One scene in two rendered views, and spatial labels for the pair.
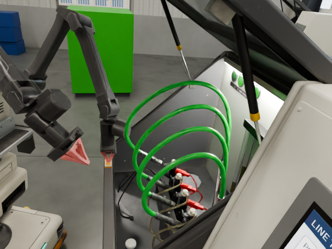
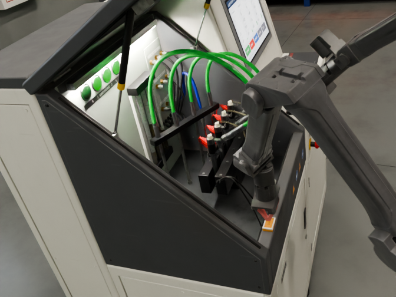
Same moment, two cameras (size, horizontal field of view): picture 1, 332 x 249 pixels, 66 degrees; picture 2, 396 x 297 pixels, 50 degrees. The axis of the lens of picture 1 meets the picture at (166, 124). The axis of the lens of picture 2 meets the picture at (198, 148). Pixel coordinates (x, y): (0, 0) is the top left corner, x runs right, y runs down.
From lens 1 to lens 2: 1.89 m
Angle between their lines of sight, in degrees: 108
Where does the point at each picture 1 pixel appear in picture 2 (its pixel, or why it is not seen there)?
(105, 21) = not seen: outside the picture
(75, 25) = not seen: hidden behind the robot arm
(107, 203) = (284, 177)
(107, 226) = (290, 159)
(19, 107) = not seen: hidden behind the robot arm
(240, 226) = (231, 48)
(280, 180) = (220, 13)
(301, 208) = (225, 8)
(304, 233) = (230, 11)
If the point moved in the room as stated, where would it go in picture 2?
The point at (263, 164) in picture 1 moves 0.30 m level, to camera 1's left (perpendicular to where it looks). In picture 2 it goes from (216, 18) to (290, 20)
